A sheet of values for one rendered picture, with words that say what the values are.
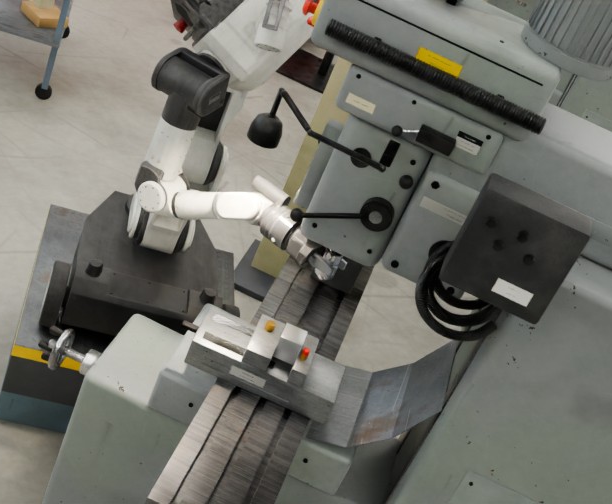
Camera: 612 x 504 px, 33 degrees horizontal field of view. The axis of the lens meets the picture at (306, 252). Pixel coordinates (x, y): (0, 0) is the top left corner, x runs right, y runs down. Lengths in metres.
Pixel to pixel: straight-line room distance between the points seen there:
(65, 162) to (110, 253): 1.55
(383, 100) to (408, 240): 0.31
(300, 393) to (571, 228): 0.80
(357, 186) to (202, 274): 1.27
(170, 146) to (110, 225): 0.97
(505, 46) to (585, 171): 0.29
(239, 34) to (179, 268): 1.08
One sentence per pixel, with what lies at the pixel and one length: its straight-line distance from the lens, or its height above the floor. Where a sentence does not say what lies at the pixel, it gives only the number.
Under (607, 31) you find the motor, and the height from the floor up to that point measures 1.99.
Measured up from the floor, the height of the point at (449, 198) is 1.56.
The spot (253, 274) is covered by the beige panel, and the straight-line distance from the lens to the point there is 4.43.
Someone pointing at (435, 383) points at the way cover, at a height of 1.07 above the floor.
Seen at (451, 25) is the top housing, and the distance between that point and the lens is 1.99.
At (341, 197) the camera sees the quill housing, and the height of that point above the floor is 1.45.
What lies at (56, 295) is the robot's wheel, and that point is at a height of 0.56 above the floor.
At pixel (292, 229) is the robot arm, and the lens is 2.38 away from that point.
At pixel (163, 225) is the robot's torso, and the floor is 0.75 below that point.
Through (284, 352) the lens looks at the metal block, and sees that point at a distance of 2.34.
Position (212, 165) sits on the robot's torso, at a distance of 2.97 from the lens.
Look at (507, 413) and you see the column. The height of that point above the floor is 1.22.
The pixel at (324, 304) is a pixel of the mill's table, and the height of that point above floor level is 0.95.
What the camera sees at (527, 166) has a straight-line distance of 2.08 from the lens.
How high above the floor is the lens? 2.43
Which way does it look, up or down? 31 degrees down
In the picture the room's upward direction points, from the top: 24 degrees clockwise
